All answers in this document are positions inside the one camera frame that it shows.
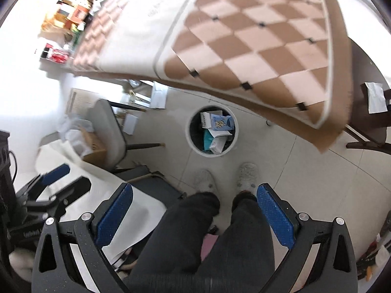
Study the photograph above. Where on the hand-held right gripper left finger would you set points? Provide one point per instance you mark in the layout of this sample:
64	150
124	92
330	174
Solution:
116	213

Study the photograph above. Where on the checkered brown tablecloth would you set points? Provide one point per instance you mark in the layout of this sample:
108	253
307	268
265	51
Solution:
244	36

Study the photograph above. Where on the white paper towel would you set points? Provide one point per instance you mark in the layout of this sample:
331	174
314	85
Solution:
375	97

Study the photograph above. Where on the white left shoe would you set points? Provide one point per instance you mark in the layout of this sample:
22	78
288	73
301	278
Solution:
205	180

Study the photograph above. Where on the dark wooden chair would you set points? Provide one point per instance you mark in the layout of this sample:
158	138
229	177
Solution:
366	67

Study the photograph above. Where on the white round trash bin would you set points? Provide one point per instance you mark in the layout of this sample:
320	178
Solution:
195	131

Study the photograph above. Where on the yellow packages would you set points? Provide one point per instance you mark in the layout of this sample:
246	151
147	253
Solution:
53	19

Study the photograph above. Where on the pink cloth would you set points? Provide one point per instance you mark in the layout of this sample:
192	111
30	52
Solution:
208	247

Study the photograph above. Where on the green teal snack bag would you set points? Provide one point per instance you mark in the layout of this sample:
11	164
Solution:
210	142

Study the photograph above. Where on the red can pack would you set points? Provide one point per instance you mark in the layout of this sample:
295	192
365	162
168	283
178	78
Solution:
58	56

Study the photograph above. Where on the green white medicine box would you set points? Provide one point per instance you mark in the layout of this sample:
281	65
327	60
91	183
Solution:
205	119

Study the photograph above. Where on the beige board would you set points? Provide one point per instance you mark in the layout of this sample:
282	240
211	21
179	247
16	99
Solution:
80	100

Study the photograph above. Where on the grey chair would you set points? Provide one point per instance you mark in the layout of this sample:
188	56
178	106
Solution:
110	134

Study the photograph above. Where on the white shoe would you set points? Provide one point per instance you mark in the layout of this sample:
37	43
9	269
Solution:
205	180
247	175

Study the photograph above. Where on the colourful packaging pile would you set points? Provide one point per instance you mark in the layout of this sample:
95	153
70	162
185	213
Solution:
374	256

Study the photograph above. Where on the person's left leg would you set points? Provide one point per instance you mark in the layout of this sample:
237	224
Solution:
177	235

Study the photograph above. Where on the brown cardboard box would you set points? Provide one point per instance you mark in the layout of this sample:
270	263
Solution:
95	149

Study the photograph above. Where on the person's right leg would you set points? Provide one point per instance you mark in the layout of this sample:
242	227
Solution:
244	244

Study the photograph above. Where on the blue cartoon tissue packet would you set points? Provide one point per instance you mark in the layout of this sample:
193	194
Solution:
220	122

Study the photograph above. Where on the person's leg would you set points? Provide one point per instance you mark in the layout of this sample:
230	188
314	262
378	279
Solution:
177	235
244	244

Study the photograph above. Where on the dark cabinet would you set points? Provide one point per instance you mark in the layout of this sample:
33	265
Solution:
6	164

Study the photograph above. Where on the white right shoe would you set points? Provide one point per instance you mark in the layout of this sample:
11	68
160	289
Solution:
247	175

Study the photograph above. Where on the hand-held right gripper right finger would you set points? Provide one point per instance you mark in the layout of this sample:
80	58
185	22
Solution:
275	213

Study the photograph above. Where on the white sheet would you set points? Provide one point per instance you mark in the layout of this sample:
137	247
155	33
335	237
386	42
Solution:
91	171

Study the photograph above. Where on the person's left forearm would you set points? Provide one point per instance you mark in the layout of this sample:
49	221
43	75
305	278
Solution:
20	262

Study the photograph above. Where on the dark grey seat cushion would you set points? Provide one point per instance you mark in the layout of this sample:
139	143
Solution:
158	189

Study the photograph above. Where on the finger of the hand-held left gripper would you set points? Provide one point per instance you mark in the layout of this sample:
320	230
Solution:
55	172
76	187

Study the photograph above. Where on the crumpled white plastic bag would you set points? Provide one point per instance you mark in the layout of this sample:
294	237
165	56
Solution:
74	131

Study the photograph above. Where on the orange box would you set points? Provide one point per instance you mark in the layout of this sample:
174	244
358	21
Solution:
78	13

